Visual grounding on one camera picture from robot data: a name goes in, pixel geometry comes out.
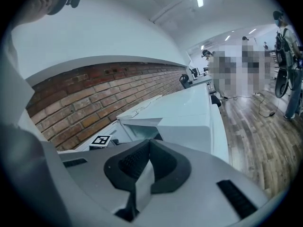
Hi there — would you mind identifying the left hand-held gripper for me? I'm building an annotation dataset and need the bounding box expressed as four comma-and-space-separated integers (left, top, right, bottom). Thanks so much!
89, 134, 114, 151

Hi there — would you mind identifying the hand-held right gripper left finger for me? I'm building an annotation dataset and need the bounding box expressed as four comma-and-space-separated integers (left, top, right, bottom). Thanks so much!
103, 139, 151, 193

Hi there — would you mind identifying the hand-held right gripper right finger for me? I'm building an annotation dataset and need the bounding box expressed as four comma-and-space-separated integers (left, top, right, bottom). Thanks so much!
150, 139, 191, 194

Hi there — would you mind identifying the white microwave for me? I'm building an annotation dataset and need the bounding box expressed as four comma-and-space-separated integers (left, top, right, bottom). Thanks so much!
116, 82, 212, 151

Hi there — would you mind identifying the person's white shirt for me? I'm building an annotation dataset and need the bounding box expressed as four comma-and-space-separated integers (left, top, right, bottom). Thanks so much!
0, 22, 71, 227

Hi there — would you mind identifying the black floor cable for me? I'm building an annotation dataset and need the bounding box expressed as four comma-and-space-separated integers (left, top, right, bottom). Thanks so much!
257, 93, 280, 118

